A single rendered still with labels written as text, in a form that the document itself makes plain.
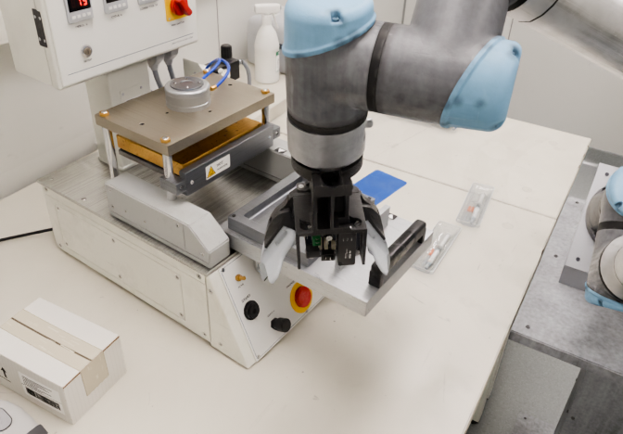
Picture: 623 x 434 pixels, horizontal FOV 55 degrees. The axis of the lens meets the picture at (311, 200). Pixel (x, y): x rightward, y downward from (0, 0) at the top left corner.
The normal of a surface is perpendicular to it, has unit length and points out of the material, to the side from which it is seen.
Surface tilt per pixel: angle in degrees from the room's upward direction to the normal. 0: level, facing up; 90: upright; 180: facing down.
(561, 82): 90
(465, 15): 46
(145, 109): 0
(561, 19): 114
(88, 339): 2
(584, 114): 90
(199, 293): 90
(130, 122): 0
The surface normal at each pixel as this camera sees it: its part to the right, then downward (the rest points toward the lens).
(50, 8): 0.81, 0.35
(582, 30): -0.09, 0.84
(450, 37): -0.14, -0.21
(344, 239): 0.08, 0.66
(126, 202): -0.58, 0.43
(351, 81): -0.35, 0.54
